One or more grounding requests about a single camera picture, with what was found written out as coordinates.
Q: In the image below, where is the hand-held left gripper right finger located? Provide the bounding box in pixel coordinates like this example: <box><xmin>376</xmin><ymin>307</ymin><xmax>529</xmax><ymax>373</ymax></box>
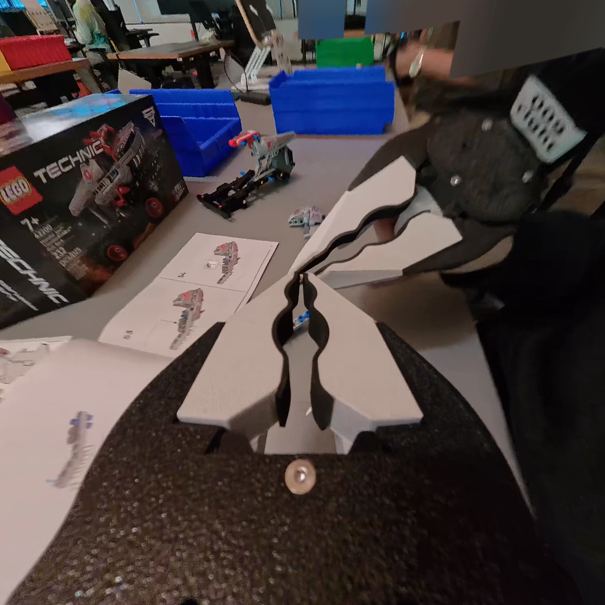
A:
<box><xmin>302</xmin><ymin>272</ymin><xmax>424</xmax><ymax>455</ymax></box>

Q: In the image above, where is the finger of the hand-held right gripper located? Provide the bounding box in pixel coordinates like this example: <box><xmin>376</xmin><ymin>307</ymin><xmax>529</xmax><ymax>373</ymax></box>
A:
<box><xmin>288</xmin><ymin>156</ymin><xmax>418</xmax><ymax>275</ymax></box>
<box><xmin>302</xmin><ymin>214</ymin><xmax>464</xmax><ymax>290</ymax></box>

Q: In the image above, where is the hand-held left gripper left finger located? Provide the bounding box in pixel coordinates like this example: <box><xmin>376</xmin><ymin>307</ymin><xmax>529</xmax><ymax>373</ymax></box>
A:
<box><xmin>177</xmin><ymin>272</ymin><xmax>302</xmax><ymax>452</ymax></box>

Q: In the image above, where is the grey desk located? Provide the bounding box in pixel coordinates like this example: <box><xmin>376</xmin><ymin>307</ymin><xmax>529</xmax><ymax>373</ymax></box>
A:
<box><xmin>0</xmin><ymin>68</ymin><xmax>535</xmax><ymax>511</ymax></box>

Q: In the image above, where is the grey red shark head assembly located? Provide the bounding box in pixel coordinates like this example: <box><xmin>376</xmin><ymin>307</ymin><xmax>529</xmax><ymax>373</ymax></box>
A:
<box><xmin>288</xmin><ymin>205</ymin><xmax>327</xmax><ymax>240</ymax></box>

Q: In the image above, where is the open instruction booklet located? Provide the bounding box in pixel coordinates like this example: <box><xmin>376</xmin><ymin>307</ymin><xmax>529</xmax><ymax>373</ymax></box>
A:
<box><xmin>0</xmin><ymin>232</ymin><xmax>279</xmax><ymax>517</ymax></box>

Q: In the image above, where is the blue plastic storage bin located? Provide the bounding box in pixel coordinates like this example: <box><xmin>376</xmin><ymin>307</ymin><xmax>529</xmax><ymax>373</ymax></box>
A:
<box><xmin>268</xmin><ymin>65</ymin><xmax>396</xmax><ymax>136</ymax></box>
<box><xmin>129</xmin><ymin>87</ymin><xmax>243</xmax><ymax>178</ymax></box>

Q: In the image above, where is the black toy vehicle chassis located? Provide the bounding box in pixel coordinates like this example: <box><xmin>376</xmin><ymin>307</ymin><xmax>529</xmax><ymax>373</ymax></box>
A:
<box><xmin>196</xmin><ymin>131</ymin><xmax>297</xmax><ymax>221</ymax></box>

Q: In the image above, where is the green box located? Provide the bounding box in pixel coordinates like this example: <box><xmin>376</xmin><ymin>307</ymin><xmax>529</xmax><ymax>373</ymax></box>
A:
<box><xmin>315</xmin><ymin>37</ymin><xmax>375</xmax><ymax>68</ymax></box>

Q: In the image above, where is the white metal stand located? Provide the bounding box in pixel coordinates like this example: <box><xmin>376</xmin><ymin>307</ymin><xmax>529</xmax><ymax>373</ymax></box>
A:
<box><xmin>240</xmin><ymin>30</ymin><xmax>295</xmax><ymax>94</ymax></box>

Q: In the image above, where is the person's dark clothing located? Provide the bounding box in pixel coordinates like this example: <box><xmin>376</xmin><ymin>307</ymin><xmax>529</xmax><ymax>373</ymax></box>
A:
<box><xmin>440</xmin><ymin>208</ymin><xmax>605</xmax><ymax>605</ymax></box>

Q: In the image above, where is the black toy set box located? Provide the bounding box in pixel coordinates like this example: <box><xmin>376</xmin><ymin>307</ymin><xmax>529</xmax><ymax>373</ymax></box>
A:
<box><xmin>0</xmin><ymin>94</ymin><xmax>190</xmax><ymax>330</ymax></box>

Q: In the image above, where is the wooden table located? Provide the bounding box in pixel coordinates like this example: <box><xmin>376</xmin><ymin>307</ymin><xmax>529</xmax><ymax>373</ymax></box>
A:
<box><xmin>108</xmin><ymin>40</ymin><xmax>235</xmax><ymax>90</ymax></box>

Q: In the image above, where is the red crate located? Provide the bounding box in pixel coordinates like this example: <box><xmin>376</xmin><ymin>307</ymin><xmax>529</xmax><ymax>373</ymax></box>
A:
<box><xmin>0</xmin><ymin>34</ymin><xmax>72</xmax><ymax>72</ymax></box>

